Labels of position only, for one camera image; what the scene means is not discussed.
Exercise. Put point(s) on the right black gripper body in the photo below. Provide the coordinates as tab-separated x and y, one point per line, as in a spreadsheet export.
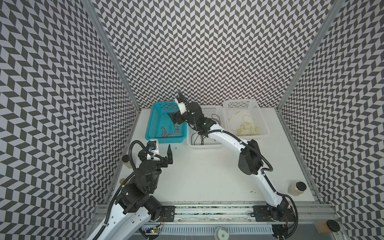
179	117

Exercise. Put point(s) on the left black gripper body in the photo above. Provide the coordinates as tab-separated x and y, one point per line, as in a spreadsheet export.
163	161

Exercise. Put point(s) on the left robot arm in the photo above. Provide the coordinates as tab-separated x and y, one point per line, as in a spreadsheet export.
133	204

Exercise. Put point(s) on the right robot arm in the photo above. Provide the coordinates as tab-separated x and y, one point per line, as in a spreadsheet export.
251	161

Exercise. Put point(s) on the teal plastic basket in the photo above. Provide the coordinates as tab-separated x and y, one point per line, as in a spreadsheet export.
161	128

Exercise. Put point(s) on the middle white plastic basket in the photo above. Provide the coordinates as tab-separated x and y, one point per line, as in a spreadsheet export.
196	141

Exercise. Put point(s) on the white plastic basket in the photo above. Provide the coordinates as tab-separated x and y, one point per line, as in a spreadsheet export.
245	119
196	141

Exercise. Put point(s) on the black cap jar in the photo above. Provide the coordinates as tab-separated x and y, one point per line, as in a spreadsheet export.
126	161

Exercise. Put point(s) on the right white plastic basket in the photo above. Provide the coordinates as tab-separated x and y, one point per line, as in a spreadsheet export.
245	119

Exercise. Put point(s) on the round white knob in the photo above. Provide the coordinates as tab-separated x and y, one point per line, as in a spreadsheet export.
221	233

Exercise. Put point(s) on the right side clear jar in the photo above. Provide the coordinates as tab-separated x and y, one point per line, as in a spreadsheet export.
297	188

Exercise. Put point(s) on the black round cap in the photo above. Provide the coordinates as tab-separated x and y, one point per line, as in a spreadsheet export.
333	226

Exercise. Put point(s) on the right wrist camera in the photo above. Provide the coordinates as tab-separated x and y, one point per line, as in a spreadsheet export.
182	103

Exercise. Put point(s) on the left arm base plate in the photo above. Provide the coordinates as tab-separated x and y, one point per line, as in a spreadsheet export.
167	213

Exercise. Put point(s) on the aluminium front rail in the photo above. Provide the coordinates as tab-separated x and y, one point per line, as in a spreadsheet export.
241	212

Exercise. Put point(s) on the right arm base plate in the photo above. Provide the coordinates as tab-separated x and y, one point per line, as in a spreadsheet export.
262	214

